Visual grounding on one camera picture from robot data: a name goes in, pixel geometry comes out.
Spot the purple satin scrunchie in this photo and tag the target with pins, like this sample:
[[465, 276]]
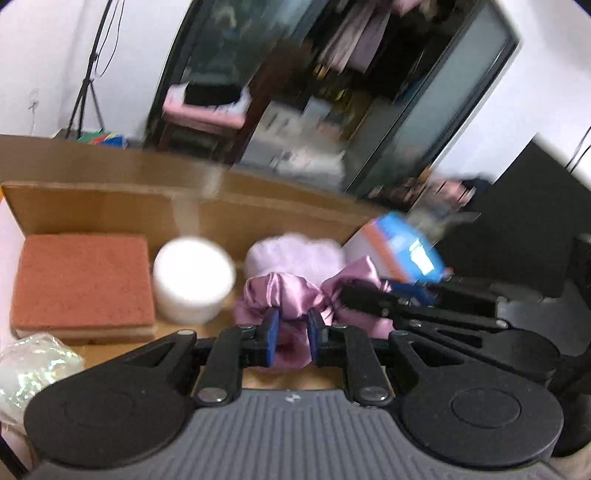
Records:
[[263, 290]]

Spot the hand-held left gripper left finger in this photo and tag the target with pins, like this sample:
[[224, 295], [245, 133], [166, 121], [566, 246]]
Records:
[[272, 333]]

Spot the black framed sliding glass door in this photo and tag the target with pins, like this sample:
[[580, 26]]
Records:
[[295, 69]]

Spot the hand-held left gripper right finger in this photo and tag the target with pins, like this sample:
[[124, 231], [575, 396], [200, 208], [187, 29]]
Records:
[[315, 337]]

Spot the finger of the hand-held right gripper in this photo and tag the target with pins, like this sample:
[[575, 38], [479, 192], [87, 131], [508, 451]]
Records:
[[415, 293], [383, 300]]

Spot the colourful box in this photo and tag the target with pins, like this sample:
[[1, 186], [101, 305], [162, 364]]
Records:
[[99, 138]]

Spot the black studio light on stand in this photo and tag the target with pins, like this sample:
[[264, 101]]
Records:
[[85, 92]]

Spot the pink cushioned stool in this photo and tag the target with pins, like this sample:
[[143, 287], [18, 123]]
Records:
[[203, 110]]

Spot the white foam cylinder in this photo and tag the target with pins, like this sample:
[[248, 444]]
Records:
[[194, 277]]

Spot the black paper bag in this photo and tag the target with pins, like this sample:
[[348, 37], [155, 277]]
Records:
[[521, 217]]

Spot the blue tissue pack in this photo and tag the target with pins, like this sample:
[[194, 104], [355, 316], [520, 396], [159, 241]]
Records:
[[397, 244]]

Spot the red cardboard box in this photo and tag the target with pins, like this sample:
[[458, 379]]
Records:
[[115, 203]]

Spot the brown sponge block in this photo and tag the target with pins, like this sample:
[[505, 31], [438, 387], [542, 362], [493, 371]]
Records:
[[83, 281]]

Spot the clear iridescent plastic bag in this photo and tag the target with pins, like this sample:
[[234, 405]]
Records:
[[32, 369]]

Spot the pale pink fluffy cloth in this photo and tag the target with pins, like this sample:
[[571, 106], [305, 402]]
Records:
[[291, 258]]

